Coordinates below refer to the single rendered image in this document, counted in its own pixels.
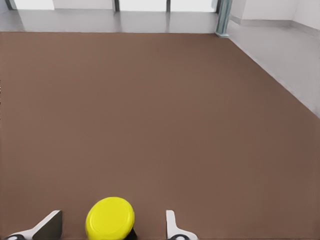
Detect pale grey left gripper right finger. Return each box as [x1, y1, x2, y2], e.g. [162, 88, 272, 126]
[165, 209, 199, 240]

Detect silver frame post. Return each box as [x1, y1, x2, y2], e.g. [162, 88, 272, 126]
[215, 0, 234, 38]

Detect yellow round lid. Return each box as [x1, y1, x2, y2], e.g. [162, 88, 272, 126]
[85, 196, 136, 240]

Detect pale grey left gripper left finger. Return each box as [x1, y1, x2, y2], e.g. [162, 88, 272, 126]
[3, 209, 63, 240]

